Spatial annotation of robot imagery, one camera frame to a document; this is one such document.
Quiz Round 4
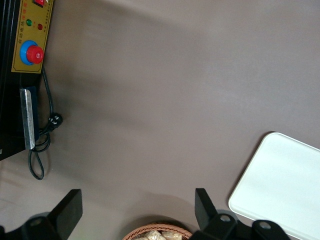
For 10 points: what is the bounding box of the puffed rice snack pack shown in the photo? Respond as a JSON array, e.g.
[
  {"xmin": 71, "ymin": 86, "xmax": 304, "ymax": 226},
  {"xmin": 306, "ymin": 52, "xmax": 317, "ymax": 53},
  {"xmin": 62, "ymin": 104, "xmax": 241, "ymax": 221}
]
[
  {"xmin": 161, "ymin": 230, "xmax": 184, "ymax": 240},
  {"xmin": 140, "ymin": 229, "xmax": 163, "ymax": 240}
]

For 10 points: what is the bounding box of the pale rectangular plastic tray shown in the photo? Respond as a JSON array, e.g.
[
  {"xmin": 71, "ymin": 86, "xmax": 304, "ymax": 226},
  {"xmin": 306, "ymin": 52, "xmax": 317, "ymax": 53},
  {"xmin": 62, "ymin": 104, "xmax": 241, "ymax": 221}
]
[{"xmin": 227, "ymin": 131, "xmax": 320, "ymax": 240}]

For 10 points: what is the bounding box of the round wicker basket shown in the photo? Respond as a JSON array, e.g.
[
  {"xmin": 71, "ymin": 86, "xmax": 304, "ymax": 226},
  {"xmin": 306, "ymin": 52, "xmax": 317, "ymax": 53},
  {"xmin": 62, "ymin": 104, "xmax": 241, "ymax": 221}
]
[{"xmin": 121, "ymin": 222, "xmax": 194, "ymax": 240}]

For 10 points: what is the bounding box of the black machine with yellow panel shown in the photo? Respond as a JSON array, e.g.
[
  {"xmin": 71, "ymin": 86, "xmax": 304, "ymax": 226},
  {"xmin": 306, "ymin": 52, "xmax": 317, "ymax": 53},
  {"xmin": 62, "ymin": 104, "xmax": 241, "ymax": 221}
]
[{"xmin": 0, "ymin": 0, "xmax": 55, "ymax": 161}]

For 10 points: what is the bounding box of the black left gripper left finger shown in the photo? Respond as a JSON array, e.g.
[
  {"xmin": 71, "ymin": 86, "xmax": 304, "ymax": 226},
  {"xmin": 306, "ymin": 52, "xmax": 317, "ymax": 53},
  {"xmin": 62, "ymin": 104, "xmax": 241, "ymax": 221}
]
[{"xmin": 0, "ymin": 189, "xmax": 84, "ymax": 240}]

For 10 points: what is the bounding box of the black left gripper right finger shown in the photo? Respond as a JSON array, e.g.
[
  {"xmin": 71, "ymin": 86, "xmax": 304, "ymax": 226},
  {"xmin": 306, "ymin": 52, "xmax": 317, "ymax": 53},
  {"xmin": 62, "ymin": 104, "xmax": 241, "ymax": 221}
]
[{"xmin": 191, "ymin": 188, "xmax": 292, "ymax": 240}]

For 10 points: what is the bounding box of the black power cable with plug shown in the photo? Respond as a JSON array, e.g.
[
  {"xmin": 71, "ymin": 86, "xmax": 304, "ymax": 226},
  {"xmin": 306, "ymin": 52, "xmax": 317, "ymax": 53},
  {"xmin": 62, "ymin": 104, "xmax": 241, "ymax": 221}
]
[{"xmin": 27, "ymin": 66, "xmax": 64, "ymax": 181}]

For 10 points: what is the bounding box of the brown table cover sheet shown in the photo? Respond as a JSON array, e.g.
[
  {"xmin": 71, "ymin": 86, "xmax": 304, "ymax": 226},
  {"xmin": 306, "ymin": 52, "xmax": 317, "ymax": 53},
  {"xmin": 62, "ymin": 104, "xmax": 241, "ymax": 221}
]
[{"xmin": 0, "ymin": 0, "xmax": 320, "ymax": 240}]

